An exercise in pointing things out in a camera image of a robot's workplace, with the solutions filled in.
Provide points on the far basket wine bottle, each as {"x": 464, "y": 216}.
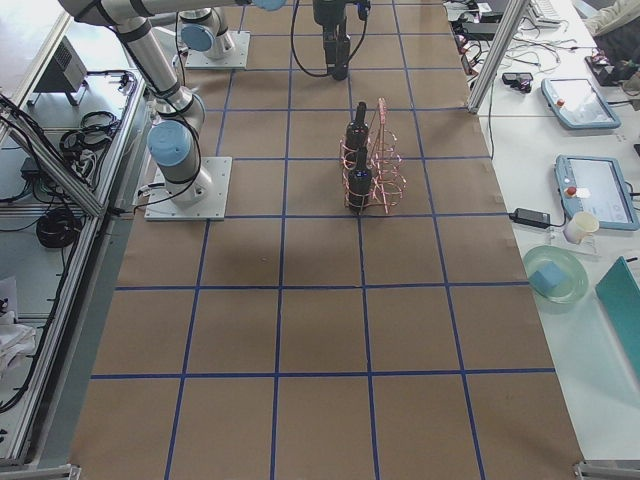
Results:
{"x": 357, "y": 131}

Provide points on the basket wine bottle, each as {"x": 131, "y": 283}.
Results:
{"x": 357, "y": 131}
{"x": 359, "y": 182}

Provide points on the near basket wine bottle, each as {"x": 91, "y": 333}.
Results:
{"x": 359, "y": 182}

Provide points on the far blue teach pendant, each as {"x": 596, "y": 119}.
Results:
{"x": 578, "y": 104}

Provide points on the blue teach pendant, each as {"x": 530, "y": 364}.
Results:
{"x": 595, "y": 185}
{"x": 578, "y": 104}

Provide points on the grey control box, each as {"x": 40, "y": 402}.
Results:
{"x": 65, "y": 74}

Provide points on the black power adapter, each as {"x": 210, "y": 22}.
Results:
{"x": 532, "y": 218}

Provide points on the near blue teach pendant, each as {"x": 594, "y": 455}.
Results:
{"x": 595, "y": 185}

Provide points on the brown paper mat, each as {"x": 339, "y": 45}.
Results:
{"x": 298, "y": 340}

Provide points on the white paper cup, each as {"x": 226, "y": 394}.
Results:
{"x": 581, "y": 225}

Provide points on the blue foam cube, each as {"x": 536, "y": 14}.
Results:
{"x": 547, "y": 277}

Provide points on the green glass plate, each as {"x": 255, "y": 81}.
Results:
{"x": 577, "y": 286}

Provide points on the teal box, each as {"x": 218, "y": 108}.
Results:
{"x": 618, "y": 292}

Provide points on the copper wire wine basket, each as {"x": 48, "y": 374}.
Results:
{"x": 388, "y": 183}

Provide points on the aluminium frame post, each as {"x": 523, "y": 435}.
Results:
{"x": 505, "y": 31}

